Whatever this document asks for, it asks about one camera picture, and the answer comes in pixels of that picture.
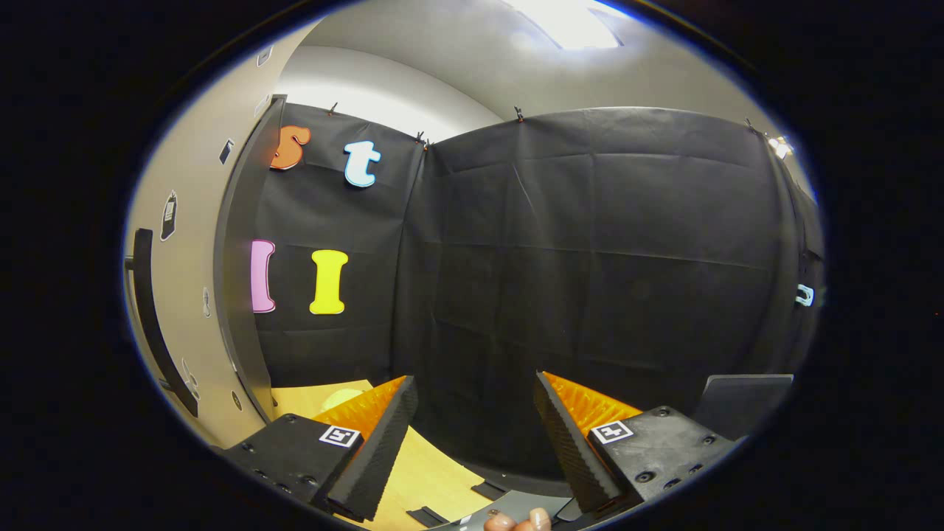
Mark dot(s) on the grey panel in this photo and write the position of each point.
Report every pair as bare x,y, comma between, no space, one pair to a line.
745,405

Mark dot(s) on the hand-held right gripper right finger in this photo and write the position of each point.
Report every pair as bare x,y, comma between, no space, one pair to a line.
568,442

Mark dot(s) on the small ceiling light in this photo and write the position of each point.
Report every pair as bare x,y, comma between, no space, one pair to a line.
780,147

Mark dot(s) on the black tape strip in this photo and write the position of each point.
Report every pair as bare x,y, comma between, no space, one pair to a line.
428,516
488,490

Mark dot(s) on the large ceiling light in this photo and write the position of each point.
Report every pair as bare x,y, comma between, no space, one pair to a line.
568,22

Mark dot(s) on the black backdrop cloth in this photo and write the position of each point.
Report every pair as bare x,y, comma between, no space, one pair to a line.
590,258

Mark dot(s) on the grey sheet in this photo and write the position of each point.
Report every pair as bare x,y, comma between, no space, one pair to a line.
509,503

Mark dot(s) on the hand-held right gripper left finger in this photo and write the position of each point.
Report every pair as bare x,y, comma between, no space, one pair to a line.
380,450

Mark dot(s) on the dark grey cabinet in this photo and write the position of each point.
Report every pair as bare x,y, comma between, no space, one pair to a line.
240,295

